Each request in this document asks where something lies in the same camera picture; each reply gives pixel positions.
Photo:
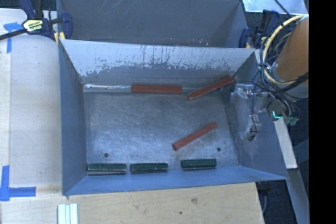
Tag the grey metal bin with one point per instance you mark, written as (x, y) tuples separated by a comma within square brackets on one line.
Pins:
[(147, 126)]

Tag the dark green flat block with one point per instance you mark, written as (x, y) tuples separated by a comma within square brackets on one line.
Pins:
[(149, 167), (106, 168), (198, 163)]

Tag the red-brown flat block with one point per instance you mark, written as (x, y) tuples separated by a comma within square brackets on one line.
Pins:
[(210, 88), (194, 136), (156, 89)]

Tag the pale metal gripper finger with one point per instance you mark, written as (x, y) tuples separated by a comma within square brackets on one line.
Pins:
[(250, 127), (240, 94)]

